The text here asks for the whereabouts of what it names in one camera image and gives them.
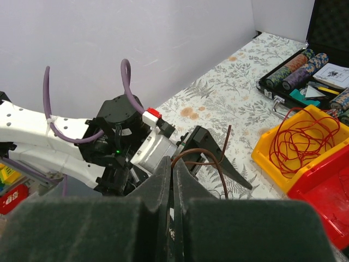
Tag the red plastic bin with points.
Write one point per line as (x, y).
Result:
(325, 188)

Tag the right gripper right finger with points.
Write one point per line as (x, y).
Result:
(210, 229)

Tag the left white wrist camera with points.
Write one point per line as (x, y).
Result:
(157, 144)

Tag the toys outside the cell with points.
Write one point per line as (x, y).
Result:
(13, 189)

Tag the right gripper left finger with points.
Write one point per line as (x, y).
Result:
(130, 228)

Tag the playing card deck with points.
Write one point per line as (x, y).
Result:
(333, 75)

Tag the yellow plastic bin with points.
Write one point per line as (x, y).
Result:
(297, 144)

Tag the floral table mat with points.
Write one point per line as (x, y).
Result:
(226, 101)

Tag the black poker chip case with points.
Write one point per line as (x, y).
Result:
(291, 84)

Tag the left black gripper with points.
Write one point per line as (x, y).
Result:
(201, 138)

